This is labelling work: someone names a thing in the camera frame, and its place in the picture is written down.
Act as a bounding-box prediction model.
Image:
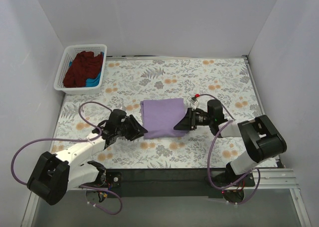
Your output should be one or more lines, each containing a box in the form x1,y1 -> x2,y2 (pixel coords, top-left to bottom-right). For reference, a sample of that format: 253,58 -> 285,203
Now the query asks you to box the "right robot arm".
174,99 -> 287,188

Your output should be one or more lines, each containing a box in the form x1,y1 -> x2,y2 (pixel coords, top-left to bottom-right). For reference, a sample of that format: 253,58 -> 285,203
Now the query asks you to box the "floral patterned table mat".
51,58 -> 262,169

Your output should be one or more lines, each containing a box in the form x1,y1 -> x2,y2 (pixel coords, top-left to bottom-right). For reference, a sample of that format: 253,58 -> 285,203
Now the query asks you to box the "purple t shirt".
141,98 -> 187,139

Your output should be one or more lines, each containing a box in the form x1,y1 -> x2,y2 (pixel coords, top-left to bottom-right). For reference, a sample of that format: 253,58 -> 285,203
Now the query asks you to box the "blue t shirt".
68,51 -> 104,87

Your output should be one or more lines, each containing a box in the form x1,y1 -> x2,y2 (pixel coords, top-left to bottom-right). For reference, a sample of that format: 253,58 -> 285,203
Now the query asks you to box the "dark red t shirt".
62,51 -> 104,88

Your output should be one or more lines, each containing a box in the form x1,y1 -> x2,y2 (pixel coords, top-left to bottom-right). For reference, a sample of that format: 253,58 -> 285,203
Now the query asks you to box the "white plastic laundry basket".
54,44 -> 107,95

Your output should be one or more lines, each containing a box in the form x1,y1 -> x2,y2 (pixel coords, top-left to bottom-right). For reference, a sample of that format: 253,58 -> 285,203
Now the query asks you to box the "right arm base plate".
210,171 -> 255,187

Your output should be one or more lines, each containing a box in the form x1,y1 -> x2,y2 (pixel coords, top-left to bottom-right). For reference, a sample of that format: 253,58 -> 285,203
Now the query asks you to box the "aluminium frame rail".
72,168 -> 297,196

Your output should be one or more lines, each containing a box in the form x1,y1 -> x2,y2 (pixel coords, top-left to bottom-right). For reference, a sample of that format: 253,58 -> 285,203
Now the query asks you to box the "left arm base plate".
100,171 -> 122,189

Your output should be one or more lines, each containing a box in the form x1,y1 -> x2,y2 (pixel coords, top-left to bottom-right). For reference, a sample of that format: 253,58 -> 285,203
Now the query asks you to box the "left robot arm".
26,109 -> 148,205

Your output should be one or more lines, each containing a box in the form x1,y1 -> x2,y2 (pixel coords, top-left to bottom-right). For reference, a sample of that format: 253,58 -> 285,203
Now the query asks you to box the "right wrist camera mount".
189,94 -> 200,109

